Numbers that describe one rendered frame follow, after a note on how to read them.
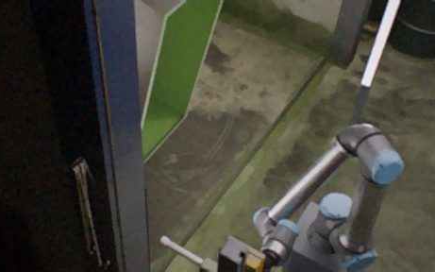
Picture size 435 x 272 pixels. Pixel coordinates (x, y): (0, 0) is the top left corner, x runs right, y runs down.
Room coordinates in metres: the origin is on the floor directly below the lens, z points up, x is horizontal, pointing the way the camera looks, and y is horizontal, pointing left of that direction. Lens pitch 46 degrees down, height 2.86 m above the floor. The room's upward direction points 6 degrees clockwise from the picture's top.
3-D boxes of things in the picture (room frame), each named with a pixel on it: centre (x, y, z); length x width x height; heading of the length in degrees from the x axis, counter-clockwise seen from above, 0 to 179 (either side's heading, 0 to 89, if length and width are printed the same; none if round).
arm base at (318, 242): (1.50, -0.56, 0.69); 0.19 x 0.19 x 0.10
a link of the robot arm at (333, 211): (1.49, -0.56, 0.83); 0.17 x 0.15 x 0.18; 23
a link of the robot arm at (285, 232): (1.19, -0.28, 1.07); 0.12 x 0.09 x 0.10; 153
